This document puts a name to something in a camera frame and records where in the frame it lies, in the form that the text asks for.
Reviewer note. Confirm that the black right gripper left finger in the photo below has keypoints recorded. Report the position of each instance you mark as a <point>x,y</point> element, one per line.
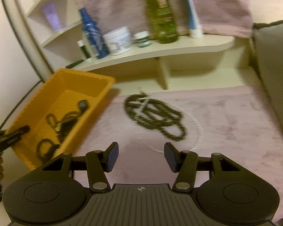
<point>99,163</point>

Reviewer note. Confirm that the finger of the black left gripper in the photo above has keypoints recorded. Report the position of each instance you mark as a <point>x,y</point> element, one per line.
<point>7,140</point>

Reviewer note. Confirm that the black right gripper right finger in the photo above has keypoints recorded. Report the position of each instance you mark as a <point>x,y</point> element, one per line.
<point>185,164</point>

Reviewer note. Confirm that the orange plastic tray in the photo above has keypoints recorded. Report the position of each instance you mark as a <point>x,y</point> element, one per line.
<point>60,95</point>

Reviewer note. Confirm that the pink fuzzy mat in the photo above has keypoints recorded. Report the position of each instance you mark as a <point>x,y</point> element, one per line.
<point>238,122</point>

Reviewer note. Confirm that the green pencil on shelf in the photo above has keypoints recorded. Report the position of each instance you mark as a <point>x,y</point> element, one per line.
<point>74,64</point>

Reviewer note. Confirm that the blue spray bottle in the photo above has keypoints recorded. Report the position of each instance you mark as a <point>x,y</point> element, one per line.
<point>93,35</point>

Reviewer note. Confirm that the small dark green bottle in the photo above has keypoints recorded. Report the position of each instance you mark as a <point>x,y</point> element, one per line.
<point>83,48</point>

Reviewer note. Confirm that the white cream jar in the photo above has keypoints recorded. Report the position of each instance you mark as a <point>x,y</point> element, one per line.
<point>118,41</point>

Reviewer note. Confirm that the small green lidded jar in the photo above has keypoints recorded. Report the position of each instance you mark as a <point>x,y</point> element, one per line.
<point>142,39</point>

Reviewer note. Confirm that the blue and white tube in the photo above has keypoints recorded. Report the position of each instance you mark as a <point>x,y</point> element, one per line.
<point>195,28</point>

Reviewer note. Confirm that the cream curved shelf unit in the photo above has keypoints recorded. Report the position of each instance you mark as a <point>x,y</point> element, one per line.
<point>213,61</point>

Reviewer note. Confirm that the purple lotion tube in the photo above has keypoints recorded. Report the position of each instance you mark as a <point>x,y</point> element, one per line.
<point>51,15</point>

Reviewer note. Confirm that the tall green liquid bottle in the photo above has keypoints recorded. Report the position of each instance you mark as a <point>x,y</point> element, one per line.
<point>162,21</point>

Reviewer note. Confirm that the grey cushion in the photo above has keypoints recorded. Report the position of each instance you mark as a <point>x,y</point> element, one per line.
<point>268,46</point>

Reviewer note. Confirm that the pink towel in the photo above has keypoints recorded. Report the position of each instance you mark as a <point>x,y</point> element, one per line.
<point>221,17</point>

